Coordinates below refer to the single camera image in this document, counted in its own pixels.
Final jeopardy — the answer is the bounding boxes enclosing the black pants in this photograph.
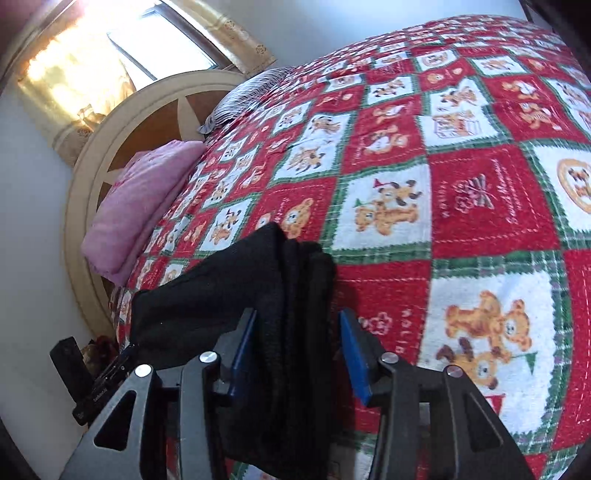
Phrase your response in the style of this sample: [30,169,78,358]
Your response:
[129,223,335,479]

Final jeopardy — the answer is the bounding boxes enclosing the pink folded blanket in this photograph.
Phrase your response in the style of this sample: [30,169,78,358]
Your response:
[81,140,205,287]

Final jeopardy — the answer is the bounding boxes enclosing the red patchwork bed quilt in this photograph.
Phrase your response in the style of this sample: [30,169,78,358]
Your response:
[112,15,590,479]

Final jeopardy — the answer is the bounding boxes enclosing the cream round headboard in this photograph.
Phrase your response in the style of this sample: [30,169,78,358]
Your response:
[62,68,246,340]

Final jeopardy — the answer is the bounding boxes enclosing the yellow curtain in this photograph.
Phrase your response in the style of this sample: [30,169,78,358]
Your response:
[5,1,276,166]

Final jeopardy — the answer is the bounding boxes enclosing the grey striped pillow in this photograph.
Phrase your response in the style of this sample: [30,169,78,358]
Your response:
[198,67,294,136]

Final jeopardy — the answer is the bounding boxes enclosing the window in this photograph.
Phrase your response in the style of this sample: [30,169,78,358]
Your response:
[107,1,232,90]

